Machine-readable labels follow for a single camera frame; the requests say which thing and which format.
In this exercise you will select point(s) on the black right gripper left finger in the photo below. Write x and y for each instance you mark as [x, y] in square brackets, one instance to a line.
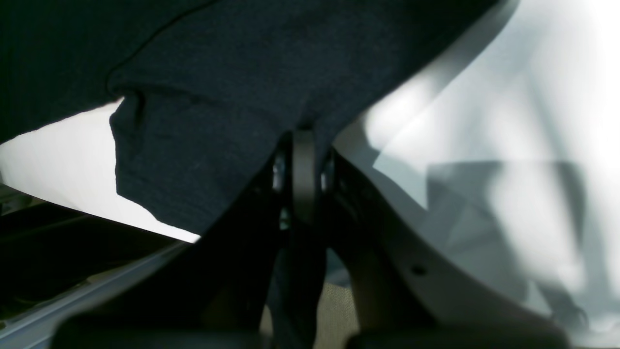
[212, 294]

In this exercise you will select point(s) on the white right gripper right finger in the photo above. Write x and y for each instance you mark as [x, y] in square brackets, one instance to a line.
[407, 295]

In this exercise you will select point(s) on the black T-shirt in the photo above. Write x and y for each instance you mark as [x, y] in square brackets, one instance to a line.
[159, 112]

